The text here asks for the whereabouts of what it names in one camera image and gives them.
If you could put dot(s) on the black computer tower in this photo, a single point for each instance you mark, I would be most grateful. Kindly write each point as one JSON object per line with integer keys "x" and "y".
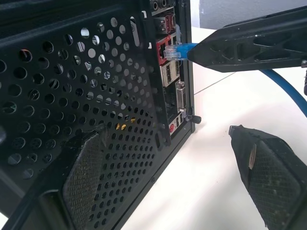
{"x": 48, "y": 79}

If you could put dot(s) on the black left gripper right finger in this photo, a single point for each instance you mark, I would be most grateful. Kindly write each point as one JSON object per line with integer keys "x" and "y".
{"x": 271, "y": 177}

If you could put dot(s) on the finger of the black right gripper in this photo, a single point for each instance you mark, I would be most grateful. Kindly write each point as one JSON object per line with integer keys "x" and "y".
{"x": 247, "y": 48}

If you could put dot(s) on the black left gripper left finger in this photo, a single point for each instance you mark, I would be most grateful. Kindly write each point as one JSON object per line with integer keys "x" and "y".
{"x": 79, "y": 172}

